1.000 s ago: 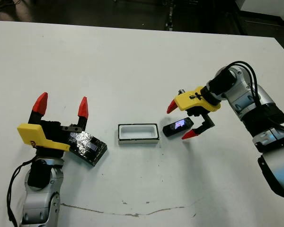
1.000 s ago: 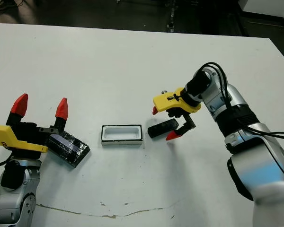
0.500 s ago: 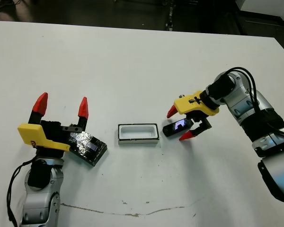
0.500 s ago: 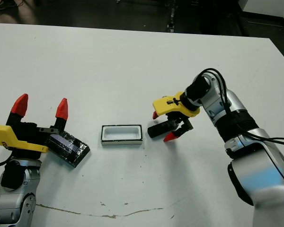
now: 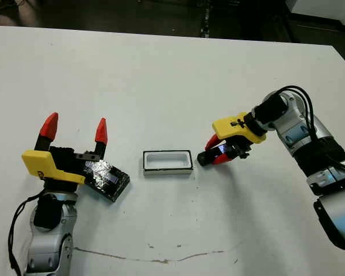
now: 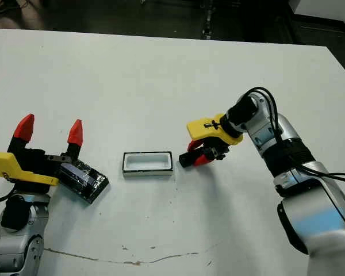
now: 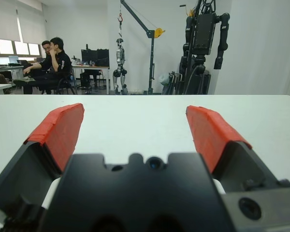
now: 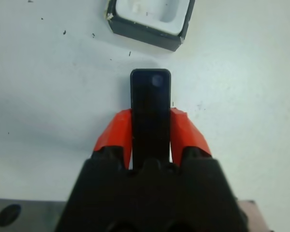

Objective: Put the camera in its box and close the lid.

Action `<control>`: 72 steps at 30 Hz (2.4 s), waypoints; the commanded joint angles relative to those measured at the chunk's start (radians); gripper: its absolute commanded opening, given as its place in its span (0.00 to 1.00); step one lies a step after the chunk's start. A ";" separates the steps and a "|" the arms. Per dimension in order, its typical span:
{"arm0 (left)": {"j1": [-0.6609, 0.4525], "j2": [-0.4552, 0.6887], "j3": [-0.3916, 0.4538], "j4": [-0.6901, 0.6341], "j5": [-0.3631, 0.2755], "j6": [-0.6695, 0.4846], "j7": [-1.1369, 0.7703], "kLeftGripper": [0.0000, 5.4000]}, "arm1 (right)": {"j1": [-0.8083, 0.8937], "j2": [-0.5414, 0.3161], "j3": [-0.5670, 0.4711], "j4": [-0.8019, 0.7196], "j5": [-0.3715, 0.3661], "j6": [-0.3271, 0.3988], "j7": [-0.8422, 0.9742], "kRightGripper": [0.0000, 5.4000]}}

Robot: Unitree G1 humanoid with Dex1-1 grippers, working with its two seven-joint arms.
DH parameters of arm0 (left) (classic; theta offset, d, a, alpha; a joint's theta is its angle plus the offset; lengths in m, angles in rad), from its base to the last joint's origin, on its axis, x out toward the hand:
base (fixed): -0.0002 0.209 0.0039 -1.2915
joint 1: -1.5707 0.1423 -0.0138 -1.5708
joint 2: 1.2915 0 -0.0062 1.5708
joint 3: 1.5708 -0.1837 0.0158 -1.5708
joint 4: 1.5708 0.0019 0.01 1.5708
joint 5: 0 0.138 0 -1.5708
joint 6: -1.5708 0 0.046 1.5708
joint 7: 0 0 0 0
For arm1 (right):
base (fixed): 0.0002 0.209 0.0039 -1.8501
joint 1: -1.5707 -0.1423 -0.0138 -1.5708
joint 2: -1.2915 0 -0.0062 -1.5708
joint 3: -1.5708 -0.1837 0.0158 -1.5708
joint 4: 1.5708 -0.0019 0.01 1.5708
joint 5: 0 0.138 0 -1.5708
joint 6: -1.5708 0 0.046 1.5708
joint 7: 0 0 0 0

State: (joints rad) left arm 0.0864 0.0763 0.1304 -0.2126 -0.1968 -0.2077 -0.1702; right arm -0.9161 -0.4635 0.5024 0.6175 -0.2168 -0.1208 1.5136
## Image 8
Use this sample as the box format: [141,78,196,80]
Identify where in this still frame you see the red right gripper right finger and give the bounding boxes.
[169,107,213,168]

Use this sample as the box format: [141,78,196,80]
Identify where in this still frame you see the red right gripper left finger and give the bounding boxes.
[91,108,134,170]

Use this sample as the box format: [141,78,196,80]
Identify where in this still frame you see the black box with white insert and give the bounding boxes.
[103,0,196,53]

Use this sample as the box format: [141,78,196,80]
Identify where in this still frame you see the slim black camera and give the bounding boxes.
[130,68,172,170]

